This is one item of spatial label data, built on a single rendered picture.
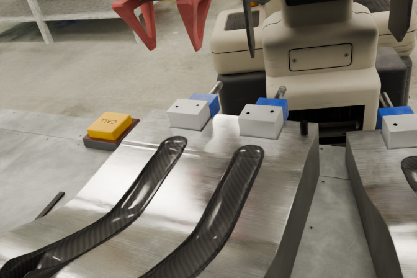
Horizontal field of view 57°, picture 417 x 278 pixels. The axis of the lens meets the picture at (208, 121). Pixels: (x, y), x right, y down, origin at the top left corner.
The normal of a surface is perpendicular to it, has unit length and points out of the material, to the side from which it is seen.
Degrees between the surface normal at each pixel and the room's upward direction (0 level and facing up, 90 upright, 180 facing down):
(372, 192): 19
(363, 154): 0
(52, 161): 0
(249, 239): 6
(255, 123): 90
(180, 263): 28
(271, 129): 90
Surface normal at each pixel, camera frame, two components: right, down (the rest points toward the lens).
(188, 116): -0.40, 0.56
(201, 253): -0.03, -0.98
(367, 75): -0.19, -0.74
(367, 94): -0.10, 0.67
